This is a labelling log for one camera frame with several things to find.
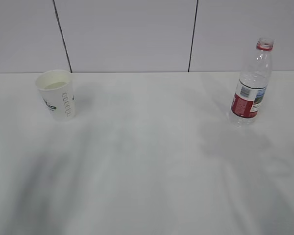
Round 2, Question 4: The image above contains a white paper cup green logo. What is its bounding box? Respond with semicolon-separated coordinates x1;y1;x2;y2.
35;70;75;121

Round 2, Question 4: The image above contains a clear water bottle red label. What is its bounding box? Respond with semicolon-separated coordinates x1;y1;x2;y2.
229;37;274;127

